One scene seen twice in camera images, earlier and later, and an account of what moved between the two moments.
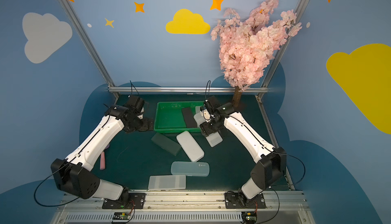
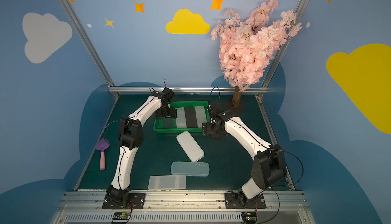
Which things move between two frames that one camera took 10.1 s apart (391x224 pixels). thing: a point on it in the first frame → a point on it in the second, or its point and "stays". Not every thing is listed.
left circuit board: [121, 216] stays
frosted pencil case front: [167, 182] stays
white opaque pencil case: [190, 146] stays
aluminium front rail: [281, 207] stays
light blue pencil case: [190, 168] stays
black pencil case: [189, 120] stays
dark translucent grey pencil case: [167, 143] → [168, 122]
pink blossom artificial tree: [247, 48] stays
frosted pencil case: [198, 117] → [180, 118]
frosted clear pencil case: [214, 139] → [201, 115]
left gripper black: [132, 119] → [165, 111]
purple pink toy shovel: [102, 161] stays
